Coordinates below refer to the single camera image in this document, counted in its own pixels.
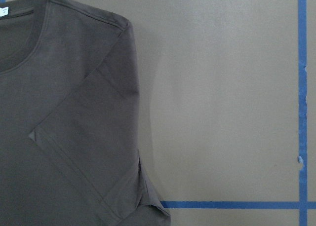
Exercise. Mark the dark brown t-shirt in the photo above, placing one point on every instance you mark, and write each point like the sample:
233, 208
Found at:
69, 101

